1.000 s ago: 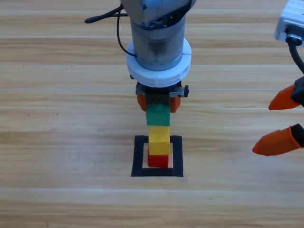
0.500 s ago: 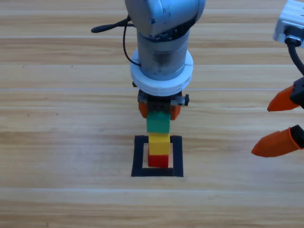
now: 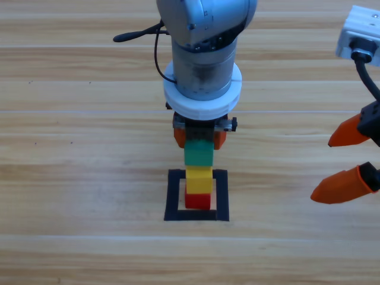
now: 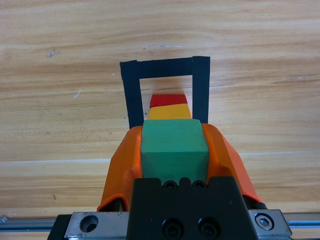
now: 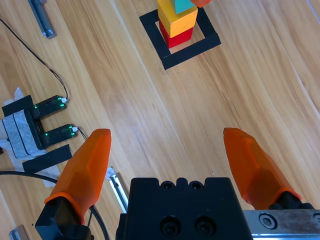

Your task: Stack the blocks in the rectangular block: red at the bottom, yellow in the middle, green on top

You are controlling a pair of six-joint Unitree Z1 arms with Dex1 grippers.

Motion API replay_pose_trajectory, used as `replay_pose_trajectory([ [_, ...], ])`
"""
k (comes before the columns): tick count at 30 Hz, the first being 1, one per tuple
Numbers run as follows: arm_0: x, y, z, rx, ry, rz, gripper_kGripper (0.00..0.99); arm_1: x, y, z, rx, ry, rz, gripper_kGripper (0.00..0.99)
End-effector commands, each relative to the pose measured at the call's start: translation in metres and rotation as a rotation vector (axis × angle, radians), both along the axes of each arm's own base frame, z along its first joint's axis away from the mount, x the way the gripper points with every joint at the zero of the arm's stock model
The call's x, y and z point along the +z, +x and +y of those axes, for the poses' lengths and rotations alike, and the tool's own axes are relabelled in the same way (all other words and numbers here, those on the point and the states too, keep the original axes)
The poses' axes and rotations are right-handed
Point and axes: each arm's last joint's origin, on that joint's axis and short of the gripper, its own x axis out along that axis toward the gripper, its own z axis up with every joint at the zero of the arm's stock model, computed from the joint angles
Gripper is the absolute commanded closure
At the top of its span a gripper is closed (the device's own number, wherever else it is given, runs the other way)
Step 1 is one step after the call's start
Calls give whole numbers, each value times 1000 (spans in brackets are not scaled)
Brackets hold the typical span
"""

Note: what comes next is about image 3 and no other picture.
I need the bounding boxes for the thick black camera cable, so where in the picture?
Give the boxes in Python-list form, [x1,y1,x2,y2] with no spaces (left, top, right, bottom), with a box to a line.
[350,50,380,102]
[113,22,169,43]

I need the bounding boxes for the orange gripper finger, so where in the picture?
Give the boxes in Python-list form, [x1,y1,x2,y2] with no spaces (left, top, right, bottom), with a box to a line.
[327,108,371,148]
[309,161,380,205]
[173,126,188,148]
[212,130,228,150]

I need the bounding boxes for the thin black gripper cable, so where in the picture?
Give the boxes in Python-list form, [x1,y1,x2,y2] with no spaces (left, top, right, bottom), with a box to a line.
[153,29,178,84]

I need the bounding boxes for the yellow cube block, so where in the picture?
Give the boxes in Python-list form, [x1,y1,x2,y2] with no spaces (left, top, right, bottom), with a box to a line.
[185,165,213,194]

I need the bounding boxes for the black tape square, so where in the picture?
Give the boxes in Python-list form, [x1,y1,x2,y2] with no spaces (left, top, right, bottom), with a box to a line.
[163,169,230,223]

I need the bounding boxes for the green cube block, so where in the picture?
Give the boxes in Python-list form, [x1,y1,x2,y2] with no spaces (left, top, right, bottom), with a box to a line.
[183,139,215,167]

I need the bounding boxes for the red cube block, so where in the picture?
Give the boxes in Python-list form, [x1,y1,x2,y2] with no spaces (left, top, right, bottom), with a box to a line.
[184,186,212,210]

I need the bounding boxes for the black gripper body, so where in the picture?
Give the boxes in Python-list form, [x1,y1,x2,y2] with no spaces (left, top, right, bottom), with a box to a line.
[164,100,239,146]
[368,100,380,148]

